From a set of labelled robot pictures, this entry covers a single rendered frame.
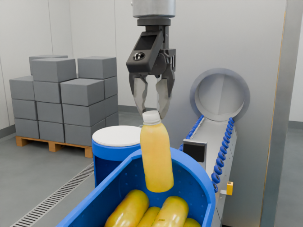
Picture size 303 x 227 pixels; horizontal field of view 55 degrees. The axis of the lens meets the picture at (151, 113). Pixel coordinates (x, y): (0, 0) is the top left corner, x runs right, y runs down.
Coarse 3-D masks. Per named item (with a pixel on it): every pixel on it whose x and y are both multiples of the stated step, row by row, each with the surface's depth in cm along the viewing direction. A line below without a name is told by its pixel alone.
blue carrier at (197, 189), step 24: (120, 168) 68; (192, 168) 70; (96, 192) 58; (120, 192) 84; (144, 192) 81; (168, 192) 79; (192, 192) 76; (72, 216) 50; (96, 216) 72; (192, 216) 78
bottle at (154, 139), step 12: (144, 132) 63; (156, 132) 62; (144, 144) 63; (156, 144) 62; (168, 144) 64; (144, 156) 64; (156, 156) 63; (168, 156) 64; (144, 168) 66; (156, 168) 63; (168, 168) 64; (156, 180) 64; (168, 180) 65; (156, 192) 65
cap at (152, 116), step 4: (144, 112) 65; (148, 112) 64; (152, 112) 64; (156, 112) 63; (144, 116) 63; (148, 116) 62; (152, 116) 62; (156, 116) 62; (144, 120) 63; (148, 120) 63; (152, 120) 62; (156, 120) 63
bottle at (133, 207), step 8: (128, 192) 76; (136, 192) 74; (128, 200) 70; (136, 200) 71; (144, 200) 73; (120, 208) 68; (128, 208) 67; (136, 208) 69; (144, 208) 72; (112, 216) 65; (120, 216) 64; (128, 216) 65; (136, 216) 67; (112, 224) 63; (120, 224) 63; (128, 224) 64; (136, 224) 67
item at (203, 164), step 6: (186, 144) 120; (192, 144) 119; (198, 144) 119; (204, 144) 119; (186, 150) 121; (192, 150) 120; (198, 150) 119; (204, 150) 119; (192, 156) 120; (198, 156) 119; (204, 156) 120; (198, 162) 122; (204, 162) 121; (204, 168) 122
